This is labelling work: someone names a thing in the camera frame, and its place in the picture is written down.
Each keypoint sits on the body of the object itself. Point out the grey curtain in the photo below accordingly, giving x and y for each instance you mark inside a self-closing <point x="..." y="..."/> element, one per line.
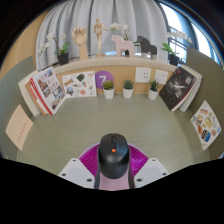
<point x="133" y="16"/>

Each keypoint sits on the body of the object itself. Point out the white books stack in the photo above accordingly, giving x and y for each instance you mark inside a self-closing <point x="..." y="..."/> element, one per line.
<point x="195" y="90"/>

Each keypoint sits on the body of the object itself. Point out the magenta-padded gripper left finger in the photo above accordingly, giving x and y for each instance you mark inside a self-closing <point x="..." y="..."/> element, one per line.
<point x="75" y="170"/>

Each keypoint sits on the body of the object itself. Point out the wooden mannequin figure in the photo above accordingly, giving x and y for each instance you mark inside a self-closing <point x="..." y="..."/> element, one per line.
<point x="98" y="31"/>

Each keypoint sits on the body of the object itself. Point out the white orchid in black pot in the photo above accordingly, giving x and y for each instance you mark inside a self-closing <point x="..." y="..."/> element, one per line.
<point x="119" y="26"/>
<point x="174" y="59"/>
<point x="63" y="58"/>

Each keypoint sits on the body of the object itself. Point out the pink card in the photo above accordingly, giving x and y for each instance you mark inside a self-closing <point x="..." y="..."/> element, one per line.
<point x="19" y="128"/>

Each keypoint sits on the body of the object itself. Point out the black computer mouse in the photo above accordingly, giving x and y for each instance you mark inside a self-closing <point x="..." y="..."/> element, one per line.
<point x="113" y="156"/>

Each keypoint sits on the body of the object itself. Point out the window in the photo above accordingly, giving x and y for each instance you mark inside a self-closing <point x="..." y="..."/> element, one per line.
<point x="181" y="25"/>

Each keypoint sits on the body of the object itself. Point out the wooden hand model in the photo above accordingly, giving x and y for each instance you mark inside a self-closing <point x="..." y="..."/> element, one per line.
<point x="81" y="40"/>

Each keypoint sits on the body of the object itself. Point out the black cover book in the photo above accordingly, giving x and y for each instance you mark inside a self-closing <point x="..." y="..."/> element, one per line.
<point x="176" y="87"/>

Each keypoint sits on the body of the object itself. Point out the pink horse figure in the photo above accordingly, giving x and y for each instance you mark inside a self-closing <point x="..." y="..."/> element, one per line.
<point x="122" y="45"/>

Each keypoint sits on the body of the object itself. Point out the small potted succulent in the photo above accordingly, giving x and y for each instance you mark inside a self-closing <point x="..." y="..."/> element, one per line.
<point x="108" y="93"/>
<point x="128" y="92"/>
<point x="153" y="94"/>

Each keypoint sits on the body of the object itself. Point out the purple mouse pad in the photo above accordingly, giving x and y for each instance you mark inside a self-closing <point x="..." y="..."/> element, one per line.
<point x="113" y="184"/>

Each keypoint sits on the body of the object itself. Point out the black horse figure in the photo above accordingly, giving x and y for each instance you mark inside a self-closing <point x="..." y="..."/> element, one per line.
<point x="146" y="46"/>

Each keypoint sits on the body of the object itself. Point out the white book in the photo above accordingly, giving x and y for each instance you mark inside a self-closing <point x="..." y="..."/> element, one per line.
<point x="26" y="91"/>

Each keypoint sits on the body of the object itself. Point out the purple round disc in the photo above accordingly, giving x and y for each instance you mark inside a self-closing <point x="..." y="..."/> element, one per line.
<point x="104" y="77"/>

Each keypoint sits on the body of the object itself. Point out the red-edged photo magazine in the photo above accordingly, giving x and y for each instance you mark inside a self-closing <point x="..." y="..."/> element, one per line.
<point x="50" y="90"/>

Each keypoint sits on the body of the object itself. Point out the colourful sticker sheet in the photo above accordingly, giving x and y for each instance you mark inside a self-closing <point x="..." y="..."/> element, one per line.
<point x="206" y="125"/>

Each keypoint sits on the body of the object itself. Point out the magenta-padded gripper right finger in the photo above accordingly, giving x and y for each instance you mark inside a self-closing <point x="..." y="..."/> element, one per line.
<point x="151" y="170"/>

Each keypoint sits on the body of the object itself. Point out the white illustrated card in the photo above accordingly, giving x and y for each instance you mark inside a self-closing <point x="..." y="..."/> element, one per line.
<point x="79" y="84"/>

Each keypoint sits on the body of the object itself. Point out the white wall socket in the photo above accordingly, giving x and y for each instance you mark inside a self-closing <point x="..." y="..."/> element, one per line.
<point x="161" y="76"/>
<point x="143" y="74"/>

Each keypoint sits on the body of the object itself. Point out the wooden shelf ledge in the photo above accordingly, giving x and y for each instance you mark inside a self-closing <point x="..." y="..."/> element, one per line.
<point x="110" y="61"/>

